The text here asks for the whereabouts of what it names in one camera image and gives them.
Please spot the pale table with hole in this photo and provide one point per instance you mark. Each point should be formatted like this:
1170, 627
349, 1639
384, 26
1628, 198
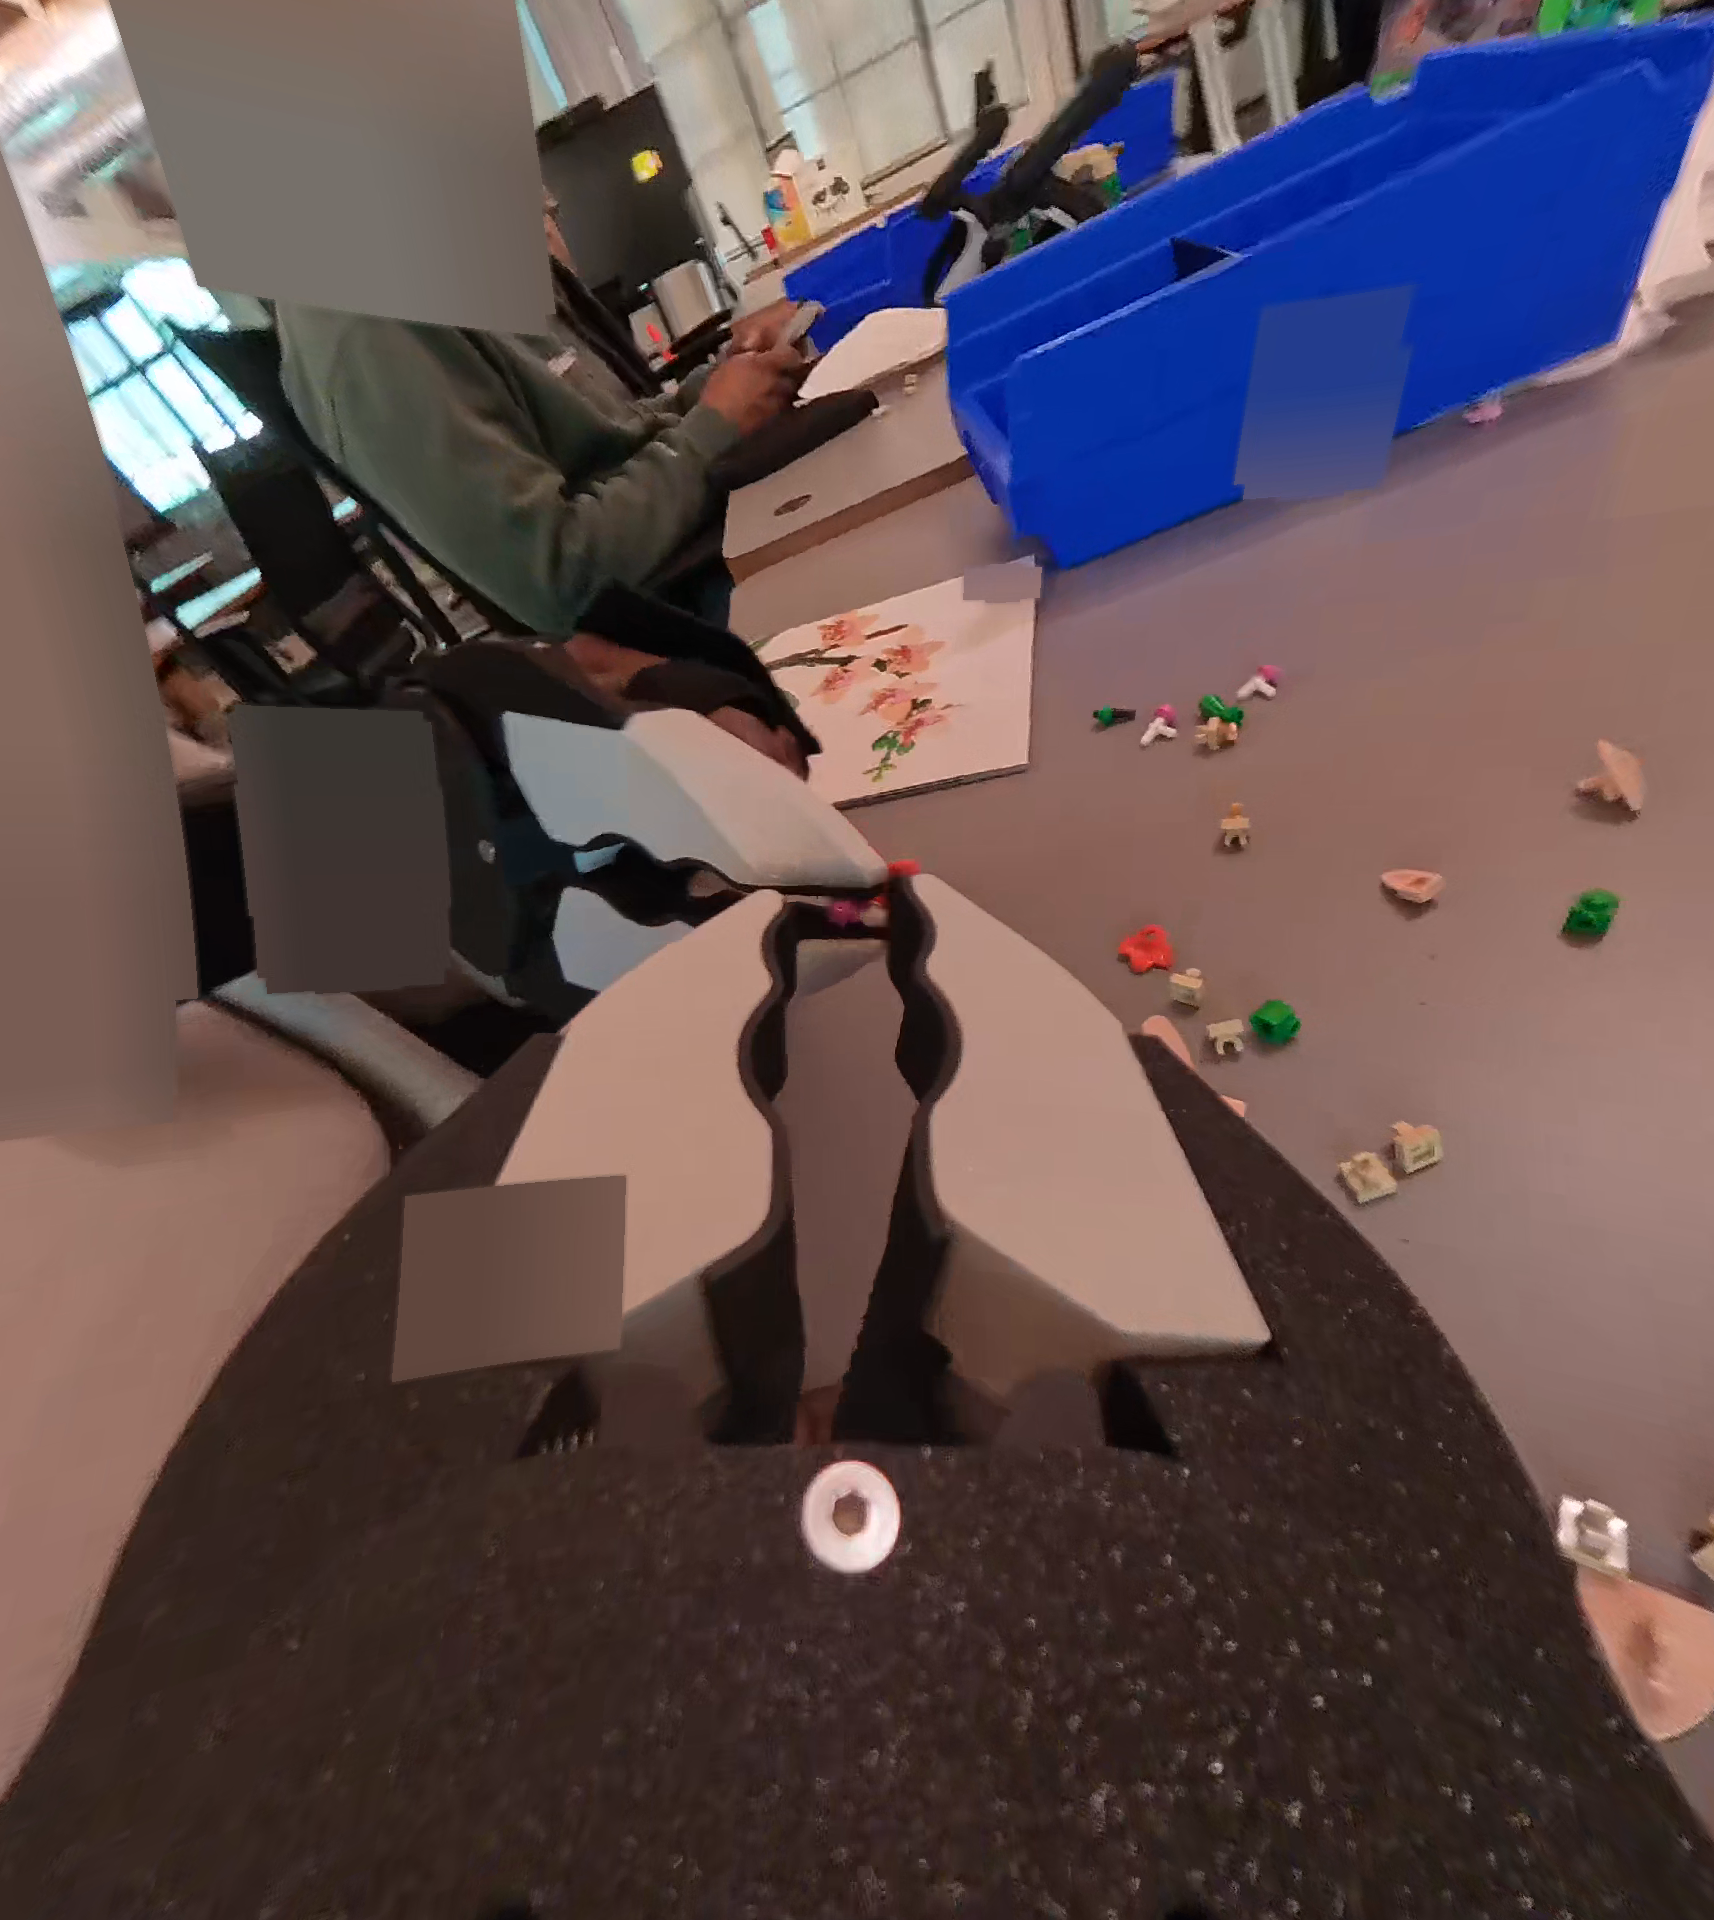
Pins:
843, 481

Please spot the black cabinet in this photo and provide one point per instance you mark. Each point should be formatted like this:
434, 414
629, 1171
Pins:
617, 195

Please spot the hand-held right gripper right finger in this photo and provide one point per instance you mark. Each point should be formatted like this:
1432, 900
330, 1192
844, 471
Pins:
1082, 1184

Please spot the grey desk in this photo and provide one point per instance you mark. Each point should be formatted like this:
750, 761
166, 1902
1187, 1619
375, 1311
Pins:
1397, 631

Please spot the small toy bricks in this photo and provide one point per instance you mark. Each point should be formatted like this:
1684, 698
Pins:
1653, 1650

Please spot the blue plastic bin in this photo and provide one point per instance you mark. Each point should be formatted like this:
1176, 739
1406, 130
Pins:
1127, 390
856, 278

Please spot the flower print instruction booklet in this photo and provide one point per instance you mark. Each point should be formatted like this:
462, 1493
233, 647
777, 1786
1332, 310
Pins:
946, 721

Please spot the black and white tool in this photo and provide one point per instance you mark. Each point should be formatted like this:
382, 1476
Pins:
1006, 195

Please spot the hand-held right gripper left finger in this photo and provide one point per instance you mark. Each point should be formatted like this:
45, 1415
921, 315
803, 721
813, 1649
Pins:
662, 1081

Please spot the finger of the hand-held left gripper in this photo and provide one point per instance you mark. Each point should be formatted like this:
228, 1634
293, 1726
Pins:
617, 939
706, 795

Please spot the red flower brick piece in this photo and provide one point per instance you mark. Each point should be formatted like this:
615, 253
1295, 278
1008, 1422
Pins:
898, 869

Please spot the black chair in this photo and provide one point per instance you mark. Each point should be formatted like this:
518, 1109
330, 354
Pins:
302, 601

